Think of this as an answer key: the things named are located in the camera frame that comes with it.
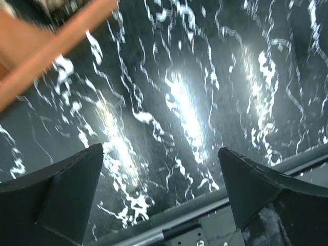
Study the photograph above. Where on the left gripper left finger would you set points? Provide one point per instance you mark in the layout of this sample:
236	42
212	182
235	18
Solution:
51	206

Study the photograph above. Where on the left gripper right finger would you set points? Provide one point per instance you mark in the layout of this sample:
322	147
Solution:
271	208

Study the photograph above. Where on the orange wooden divided box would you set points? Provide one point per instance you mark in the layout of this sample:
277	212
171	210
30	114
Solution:
27	50

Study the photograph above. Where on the rolled beige patterned tie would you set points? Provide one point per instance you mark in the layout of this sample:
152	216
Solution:
59	11

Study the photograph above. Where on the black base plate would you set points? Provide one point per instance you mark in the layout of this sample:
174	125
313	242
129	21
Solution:
207	217

